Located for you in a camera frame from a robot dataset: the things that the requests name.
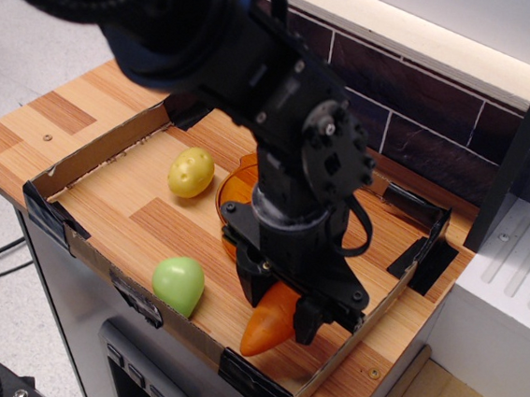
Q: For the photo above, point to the green toy pear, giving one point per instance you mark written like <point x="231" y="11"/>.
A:
<point x="180" y="283"/>

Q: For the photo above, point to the yellow toy potato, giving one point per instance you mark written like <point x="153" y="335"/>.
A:
<point x="191" y="172"/>

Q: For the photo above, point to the grey control panel with buttons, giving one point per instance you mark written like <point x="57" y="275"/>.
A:
<point x="132" y="372"/>

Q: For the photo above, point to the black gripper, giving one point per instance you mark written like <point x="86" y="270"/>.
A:
<point x="289" y="236"/>

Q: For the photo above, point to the orange toy carrot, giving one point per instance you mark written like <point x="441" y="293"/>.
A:
<point x="272" y="321"/>

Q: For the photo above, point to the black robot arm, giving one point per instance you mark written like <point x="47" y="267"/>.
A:
<point x="240" y="57"/>

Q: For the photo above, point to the transparent orange plastic pot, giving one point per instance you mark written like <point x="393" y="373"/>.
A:
<point x="238" y="185"/>

